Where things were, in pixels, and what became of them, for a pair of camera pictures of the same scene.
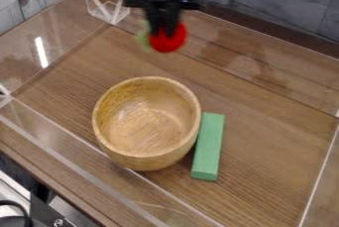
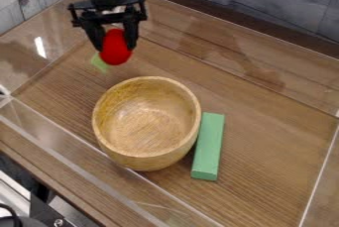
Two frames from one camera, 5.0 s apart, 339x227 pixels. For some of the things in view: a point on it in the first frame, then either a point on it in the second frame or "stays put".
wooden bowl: [145, 119] stays put
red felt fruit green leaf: [161, 42] to [113, 51]
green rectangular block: [208, 147] stays put
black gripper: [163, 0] to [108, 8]
